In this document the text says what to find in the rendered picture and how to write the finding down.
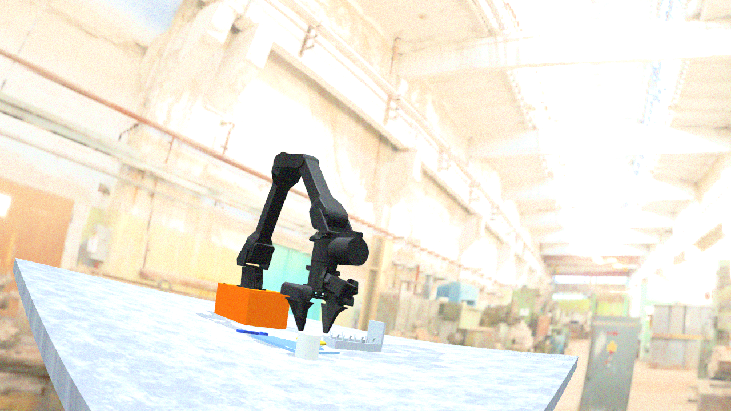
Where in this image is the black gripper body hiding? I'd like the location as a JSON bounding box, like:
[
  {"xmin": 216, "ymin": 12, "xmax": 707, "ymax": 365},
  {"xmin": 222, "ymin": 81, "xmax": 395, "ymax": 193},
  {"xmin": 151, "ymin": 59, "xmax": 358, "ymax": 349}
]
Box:
[{"xmin": 280, "ymin": 261, "xmax": 354, "ymax": 307}]

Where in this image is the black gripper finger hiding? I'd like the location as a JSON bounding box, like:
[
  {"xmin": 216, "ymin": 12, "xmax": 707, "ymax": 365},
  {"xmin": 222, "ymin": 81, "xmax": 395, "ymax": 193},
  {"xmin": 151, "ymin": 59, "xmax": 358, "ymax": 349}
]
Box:
[
  {"xmin": 321, "ymin": 303, "xmax": 348, "ymax": 334},
  {"xmin": 285, "ymin": 297, "xmax": 314, "ymax": 331}
]

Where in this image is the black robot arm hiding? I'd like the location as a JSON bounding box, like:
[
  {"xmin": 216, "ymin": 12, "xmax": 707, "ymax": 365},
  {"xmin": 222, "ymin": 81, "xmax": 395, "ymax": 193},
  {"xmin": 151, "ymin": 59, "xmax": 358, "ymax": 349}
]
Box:
[{"xmin": 236, "ymin": 151, "xmax": 369, "ymax": 300}]

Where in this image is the white cylinder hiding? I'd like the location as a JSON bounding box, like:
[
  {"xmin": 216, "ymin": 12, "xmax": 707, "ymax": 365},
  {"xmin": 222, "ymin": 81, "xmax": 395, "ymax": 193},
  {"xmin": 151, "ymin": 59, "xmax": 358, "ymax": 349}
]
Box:
[{"xmin": 295, "ymin": 331, "xmax": 321, "ymax": 360}]

